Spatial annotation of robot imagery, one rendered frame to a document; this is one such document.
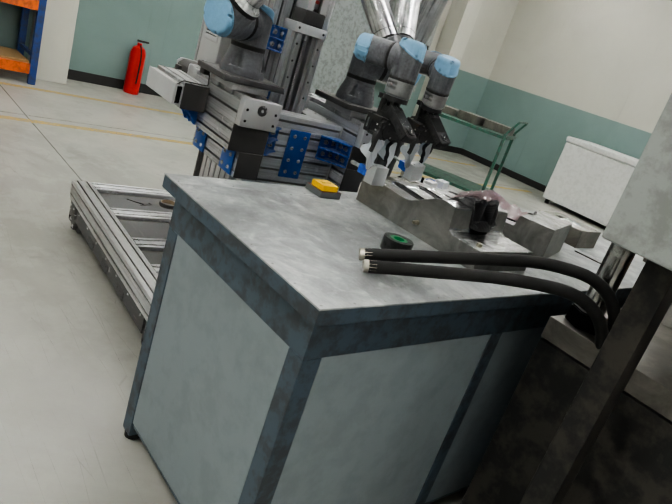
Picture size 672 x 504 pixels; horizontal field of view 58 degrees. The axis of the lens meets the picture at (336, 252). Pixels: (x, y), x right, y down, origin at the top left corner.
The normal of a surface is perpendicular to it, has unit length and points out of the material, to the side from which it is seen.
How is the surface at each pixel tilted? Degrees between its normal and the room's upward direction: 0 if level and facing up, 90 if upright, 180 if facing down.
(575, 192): 90
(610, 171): 90
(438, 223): 90
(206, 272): 90
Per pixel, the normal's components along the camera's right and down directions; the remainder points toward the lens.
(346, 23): 0.59, 0.44
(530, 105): -0.75, -0.01
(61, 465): 0.30, -0.90
